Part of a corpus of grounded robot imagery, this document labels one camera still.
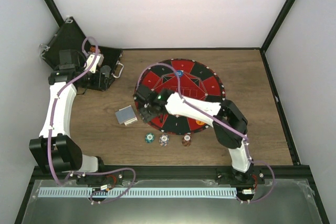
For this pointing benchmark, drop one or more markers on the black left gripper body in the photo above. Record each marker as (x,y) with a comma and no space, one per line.
(96,84)

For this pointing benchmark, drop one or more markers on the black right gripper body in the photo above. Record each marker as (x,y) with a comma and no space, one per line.
(148,116)

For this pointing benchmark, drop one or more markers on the blue green 50 chip stack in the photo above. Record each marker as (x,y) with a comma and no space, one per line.
(149,138)

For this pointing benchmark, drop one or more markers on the blue orange 10 chip stack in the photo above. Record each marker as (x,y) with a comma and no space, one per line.
(164,140)

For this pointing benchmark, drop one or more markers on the blue small blind button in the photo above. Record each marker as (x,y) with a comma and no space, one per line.
(179,73)

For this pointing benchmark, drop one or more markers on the orange big blind button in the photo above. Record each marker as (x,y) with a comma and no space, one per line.
(199,122)

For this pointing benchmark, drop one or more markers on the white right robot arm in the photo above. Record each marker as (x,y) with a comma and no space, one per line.
(229,124)

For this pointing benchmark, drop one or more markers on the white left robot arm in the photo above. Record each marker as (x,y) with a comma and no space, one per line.
(54,146)

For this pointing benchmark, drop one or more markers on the white card box tray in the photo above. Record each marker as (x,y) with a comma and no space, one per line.
(130,121)

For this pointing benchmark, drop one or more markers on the red brown chip stack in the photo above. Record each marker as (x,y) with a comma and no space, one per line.
(186,140)

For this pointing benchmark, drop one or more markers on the black poker chip case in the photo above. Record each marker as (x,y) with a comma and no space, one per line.
(70,36)

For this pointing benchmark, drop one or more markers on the round red black poker mat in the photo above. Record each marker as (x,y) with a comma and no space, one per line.
(198,82)

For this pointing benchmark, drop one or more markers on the light blue slotted strip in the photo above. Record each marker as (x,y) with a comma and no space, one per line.
(55,192)

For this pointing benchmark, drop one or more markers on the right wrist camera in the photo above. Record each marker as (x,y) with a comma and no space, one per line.
(143,94)

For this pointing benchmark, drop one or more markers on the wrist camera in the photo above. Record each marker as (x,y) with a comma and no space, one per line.
(143,94)
(68,59)

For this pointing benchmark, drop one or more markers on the chrome case handle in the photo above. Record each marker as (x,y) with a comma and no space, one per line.
(119,70)

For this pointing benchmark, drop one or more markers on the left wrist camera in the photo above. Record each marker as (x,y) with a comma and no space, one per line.
(68,59)

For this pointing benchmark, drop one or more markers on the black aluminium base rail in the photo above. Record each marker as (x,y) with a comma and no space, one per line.
(221,174)

